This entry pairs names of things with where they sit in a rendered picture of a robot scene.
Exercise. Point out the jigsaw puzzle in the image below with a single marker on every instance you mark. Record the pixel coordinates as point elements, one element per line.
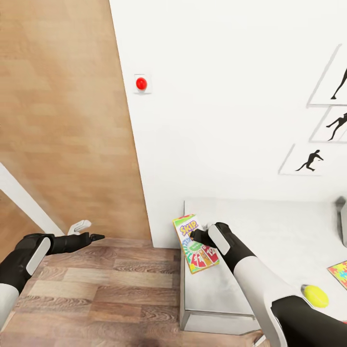
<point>340,272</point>

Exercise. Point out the tennis ball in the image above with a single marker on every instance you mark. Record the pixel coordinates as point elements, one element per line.
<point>316,296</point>

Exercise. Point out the electric switch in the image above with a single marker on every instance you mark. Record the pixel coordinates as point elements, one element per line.
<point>141,80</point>

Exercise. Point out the board game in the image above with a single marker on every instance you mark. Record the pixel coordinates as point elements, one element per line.
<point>199,257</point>

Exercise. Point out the sliding door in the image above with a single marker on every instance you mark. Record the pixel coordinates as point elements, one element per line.
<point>14,225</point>
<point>65,129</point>

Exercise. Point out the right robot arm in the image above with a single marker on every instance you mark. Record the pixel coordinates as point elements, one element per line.
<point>286,317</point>

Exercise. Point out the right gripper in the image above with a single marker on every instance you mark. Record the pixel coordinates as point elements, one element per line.
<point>199,236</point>

